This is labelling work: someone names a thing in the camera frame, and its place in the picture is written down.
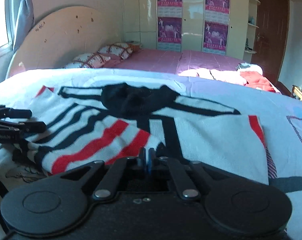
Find striped knit sweater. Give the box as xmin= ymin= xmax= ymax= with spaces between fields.
xmin=0 ymin=82 xmax=278 ymax=240

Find pile of folded clothes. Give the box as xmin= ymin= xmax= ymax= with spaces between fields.
xmin=177 ymin=63 xmax=281 ymax=94

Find pink bed cover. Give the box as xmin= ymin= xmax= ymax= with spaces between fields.
xmin=104 ymin=49 xmax=243 ymax=74

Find beige round headboard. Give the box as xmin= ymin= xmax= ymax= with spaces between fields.
xmin=6 ymin=6 xmax=123 ymax=78

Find near patterned pillow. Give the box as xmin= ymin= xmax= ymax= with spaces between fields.
xmin=64 ymin=53 xmax=111 ymax=69

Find patterned pillow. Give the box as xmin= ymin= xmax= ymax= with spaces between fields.
xmin=64 ymin=53 xmax=111 ymax=69
xmin=97 ymin=42 xmax=141 ymax=60

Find far patterned pillow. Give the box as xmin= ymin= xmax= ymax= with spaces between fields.
xmin=97 ymin=42 xmax=141 ymax=60

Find blue curtain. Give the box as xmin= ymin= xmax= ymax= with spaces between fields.
xmin=5 ymin=0 xmax=35 ymax=53

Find lower left pink poster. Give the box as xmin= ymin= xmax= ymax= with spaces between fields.
xmin=156 ymin=17 xmax=182 ymax=52

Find pink poster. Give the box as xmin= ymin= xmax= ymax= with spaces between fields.
xmin=156 ymin=17 xmax=182 ymax=52
xmin=202 ymin=21 xmax=228 ymax=55
xmin=157 ymin=0 xmax=183 ymax=18
xmin=205 ymin=0 xmax=230 ymax=25

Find patterned light blue bedsheet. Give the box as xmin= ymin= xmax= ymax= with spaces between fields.
xmin=0 ymin=69 xmax=302 ymax=239

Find lower right pink poster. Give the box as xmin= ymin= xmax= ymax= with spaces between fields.
xmin=202 ymin=21 xmax=228 ymax=55

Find cream wardrobe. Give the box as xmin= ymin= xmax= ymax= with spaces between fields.
xmin=123 ymin=0 xmax=249 ymax=60

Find wooden side table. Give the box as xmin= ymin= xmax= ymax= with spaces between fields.
xmin=292 ymin=85 xmax=302 ymax=101

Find upper left pink poster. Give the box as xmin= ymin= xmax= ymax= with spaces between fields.
xmin=157 ymin=0 xmax=183 ymax=18

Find upper right pink poster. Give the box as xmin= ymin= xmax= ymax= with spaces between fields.
xmin=205 ymin=0 xmax=230 ymax=25

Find brown wooden door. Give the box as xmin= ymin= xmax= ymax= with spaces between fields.
xmin=251 ymin=0 xmax=290 ymax=84

